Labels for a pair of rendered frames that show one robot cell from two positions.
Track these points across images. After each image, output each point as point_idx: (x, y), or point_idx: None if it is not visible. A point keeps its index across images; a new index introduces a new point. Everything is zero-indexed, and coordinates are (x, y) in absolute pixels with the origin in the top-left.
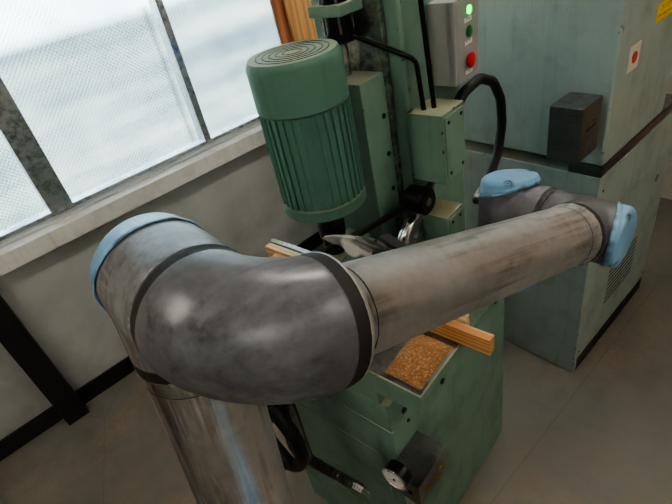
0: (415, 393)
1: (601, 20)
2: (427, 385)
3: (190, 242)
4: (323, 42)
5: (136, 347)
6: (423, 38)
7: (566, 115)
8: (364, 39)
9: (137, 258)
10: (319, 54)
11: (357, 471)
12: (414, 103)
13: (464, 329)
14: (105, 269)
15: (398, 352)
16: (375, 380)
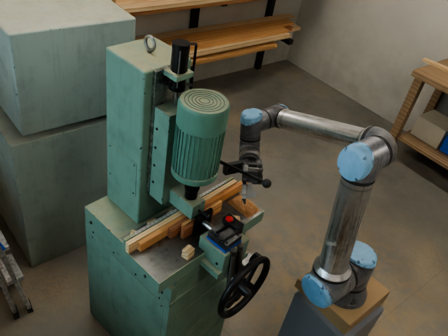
0: (262, 211)
1: (126, 39)
2: (259, 207)
3: (374, 137)
4: (199, 91)
5: (389, 161)
6: (193, 75)
7: None
8: (186, 83)
9: (379, 146)
10: (223, 96)
11: (211, 308)
12: None
13: (240, 183)
14: (375, 157)
15: (238, 211)
16: (248, 225)
